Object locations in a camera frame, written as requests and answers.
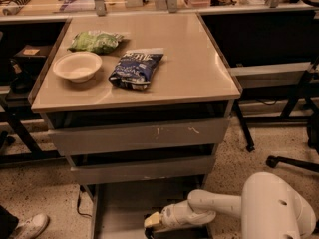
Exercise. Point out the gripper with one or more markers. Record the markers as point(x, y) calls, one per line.
point(170, 214)

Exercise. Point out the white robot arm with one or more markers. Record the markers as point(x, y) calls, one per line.
point(268, 207)

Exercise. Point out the open bottom grey drawer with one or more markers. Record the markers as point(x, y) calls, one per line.
point(120, 208)

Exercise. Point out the middle grey drawer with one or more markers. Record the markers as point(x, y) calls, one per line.
point(143, 170)

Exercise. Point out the top grey drawer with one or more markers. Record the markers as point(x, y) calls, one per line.
point(138, 136)

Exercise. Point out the grey drawer cabinet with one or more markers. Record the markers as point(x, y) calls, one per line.
point(190, 83)

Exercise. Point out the white sneaker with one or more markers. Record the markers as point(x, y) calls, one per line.
point(31, 228)

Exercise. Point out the blue chip bag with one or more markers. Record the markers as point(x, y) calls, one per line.
point(135, 68)

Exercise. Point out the white paper bowl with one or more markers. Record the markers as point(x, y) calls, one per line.
point(77, 67)

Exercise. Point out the black office chair base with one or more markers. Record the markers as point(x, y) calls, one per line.
point(313, 142)

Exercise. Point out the green chip bag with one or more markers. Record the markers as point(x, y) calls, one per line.
point(95, 41)

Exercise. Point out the black box with label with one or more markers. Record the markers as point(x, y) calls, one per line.
point(33, 55)

